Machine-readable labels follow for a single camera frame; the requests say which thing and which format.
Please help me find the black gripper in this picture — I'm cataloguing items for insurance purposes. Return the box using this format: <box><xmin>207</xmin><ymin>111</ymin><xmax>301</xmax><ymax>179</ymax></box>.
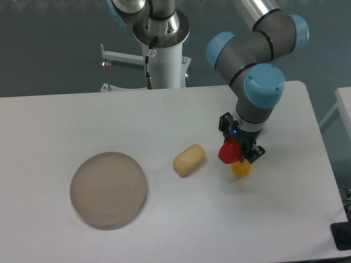
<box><xmin>218</xmin><ymin>112</ymin><xmax>265</xmax><ymax>164</ymax></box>

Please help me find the red pepper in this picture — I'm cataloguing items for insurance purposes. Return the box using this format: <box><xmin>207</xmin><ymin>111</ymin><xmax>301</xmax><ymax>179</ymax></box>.
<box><xmin>218</xmin><ymin>138</ymin><xmax>242</xmax><ymax>164</ymax></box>

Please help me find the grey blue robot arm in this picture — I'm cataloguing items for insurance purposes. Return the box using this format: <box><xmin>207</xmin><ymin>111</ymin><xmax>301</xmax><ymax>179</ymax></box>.
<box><xmin>107</xmin><ymin>1</ymin><xmax>309</xmax><ymax>164</ymax></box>

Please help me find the yellow pepper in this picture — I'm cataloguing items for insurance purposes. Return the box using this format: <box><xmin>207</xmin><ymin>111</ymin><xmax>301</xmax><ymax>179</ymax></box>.
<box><xmin>231</xmin><ymin>161</ymin><xmax>252</xmax><ymax>178</ymax></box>

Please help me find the bread loaf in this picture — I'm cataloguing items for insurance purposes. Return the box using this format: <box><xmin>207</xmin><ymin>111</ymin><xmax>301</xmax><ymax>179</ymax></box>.
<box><xmin>173</xmin><ymin>144</ymin><xmax>206</xmax><ymax>178</ymax></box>

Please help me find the white side table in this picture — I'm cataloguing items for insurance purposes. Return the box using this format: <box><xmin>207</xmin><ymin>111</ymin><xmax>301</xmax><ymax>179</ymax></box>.
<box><xmin>319</xmin><ymin>87</ymin><xmax>350</xmax><ymax>138</ymax></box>

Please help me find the black device at edge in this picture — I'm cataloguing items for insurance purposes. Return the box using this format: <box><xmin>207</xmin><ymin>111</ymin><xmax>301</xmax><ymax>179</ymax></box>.
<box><xmin>330</xmin><ymin>222</ymin><xmax>350</xmax><ymax>251</ymax></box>

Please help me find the beige round plate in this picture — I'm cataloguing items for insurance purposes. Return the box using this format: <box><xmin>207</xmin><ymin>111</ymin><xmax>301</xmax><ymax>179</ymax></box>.
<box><xmin>70</xmin><ymin>152</ymin><xmax>148</xmax><ymax>231</ymax></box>

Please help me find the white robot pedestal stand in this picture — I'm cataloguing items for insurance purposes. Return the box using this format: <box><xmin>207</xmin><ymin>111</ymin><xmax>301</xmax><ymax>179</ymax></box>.
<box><xmin>100</xmin><ymin>9</ymin><xmax>191</xmax><ymax>89</ymax></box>

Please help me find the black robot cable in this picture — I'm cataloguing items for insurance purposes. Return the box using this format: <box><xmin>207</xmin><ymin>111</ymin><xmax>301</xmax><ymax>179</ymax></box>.
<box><xmin>144</xmin><ymin>35</ymin><xmax>158</xmax><ymax>90</ymax></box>

